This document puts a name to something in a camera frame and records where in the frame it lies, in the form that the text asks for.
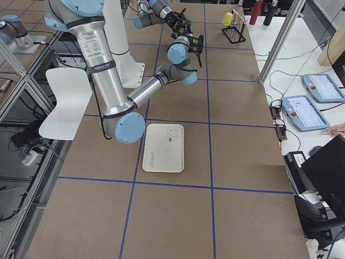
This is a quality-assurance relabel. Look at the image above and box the red bottle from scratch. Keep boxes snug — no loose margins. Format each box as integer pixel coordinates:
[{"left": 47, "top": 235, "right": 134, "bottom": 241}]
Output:
[{"left": 249, "top": 0, "right": 263, "bottom": 25}]

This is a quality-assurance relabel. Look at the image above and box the white chair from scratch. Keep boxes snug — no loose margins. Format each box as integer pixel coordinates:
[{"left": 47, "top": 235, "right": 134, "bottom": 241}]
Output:
[{"left": 39, "top": 67, "right": 92, "bottom": 140}]

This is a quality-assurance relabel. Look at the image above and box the person's hand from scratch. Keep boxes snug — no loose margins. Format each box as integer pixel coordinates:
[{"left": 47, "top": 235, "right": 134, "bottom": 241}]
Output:
[{"left": 327, "top": 124, "right": 345, "bottom": 135}]

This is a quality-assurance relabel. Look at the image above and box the aluminium frame post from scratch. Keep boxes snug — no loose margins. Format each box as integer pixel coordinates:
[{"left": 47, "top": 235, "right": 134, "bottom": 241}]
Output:
[{"left": 258, "top": 0, "right": 306, "bottom": 85}]

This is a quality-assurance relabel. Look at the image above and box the white central pedestal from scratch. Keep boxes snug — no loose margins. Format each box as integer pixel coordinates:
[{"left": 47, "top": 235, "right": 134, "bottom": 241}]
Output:
[{"left": 102, "top": 0, "right": 145, "bottom": 88}]

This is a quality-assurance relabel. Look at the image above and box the black laptop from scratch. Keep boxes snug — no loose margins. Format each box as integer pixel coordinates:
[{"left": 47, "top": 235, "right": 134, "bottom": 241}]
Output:
[{"left": 302, "top": 135, "right": 344, "bottom": 216}]

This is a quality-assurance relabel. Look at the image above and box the black printer box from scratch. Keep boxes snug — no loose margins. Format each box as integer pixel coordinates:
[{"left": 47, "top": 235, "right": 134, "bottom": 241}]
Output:
[{"left": 284, "top": 151, "right": 313, "bottom": 193}]

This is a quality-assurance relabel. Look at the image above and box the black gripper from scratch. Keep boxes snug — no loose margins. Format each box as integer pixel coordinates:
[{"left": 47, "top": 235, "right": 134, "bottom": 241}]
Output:
[
  {"left": 186, "top": 35, "right": 199, "bottom": 53},
  {"left": 164, "top": 11, "right": 192, "bottom": 38}
]

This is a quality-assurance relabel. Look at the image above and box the far blue teach pendant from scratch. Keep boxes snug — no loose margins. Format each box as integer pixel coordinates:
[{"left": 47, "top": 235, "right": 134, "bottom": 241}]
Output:
[{"left": 302, "top": 73, "right": 344, "bottom": 103}]

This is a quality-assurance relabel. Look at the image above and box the blue teach pendant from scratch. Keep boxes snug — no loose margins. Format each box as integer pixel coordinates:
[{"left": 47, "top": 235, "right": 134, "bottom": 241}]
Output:
[
  {"left": 302, "top": 73, "right": 344, "bottom": 103},
  {"left": 281, "top": 95, "right": 330, "bottom": 132}
]

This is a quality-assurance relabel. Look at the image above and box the orange terminal board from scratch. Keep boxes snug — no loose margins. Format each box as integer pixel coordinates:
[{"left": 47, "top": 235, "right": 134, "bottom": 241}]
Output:
[{"left": 269, "top": 105, "right": 287, "bottom": 142}]

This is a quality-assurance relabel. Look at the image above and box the black wire cup rack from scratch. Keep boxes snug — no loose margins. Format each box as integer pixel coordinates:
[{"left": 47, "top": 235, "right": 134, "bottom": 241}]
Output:
[{"left": 222, "top": 9, "right": 246, "bottom": 44}]

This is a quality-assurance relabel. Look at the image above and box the yellow cup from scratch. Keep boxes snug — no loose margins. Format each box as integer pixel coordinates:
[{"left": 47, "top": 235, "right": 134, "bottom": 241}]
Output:
[{"left": 222, "top": 12, "right": 233, "bottom": 27}]

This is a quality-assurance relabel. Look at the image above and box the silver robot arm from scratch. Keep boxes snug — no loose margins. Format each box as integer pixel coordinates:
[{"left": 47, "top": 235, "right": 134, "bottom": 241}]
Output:
[
  {"left": 133, "top": 0, "right": 192, "bottom": 39},
  {"left": 44, "top": 1, "right": 204, "bottom": 144}
]

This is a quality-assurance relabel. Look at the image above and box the near blue teach pendant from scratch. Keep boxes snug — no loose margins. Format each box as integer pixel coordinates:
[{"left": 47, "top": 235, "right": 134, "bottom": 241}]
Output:
[{"left": 281, "top": 95, "right": 330, "bottom": 132}]

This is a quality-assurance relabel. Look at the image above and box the black bottle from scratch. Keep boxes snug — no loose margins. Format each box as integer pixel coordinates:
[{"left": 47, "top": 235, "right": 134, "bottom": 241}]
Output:
[{"left": 263, "top": 0, "right": 278, "bottom": 26}]

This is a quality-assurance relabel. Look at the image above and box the cream rabbit tray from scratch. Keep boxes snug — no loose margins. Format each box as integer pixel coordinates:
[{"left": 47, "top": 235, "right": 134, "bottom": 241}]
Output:
[{"left": 142, "top": 124, "right": 184, "bottom": 173}]

